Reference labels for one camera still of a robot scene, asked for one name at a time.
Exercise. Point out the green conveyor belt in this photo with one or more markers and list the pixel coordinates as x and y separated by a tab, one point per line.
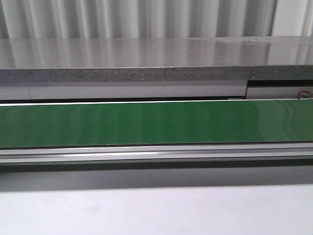
139	123

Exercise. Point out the white corrugated curtain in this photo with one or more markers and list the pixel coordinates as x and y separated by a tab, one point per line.
154	18

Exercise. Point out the aluminium conveyor front rail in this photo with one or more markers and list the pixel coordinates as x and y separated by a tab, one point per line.
148	152

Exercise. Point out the white conveyor rear panel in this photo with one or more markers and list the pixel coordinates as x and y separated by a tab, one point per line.
155	90

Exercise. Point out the grey stone counter slab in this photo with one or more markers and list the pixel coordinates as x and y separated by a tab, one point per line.
154	60

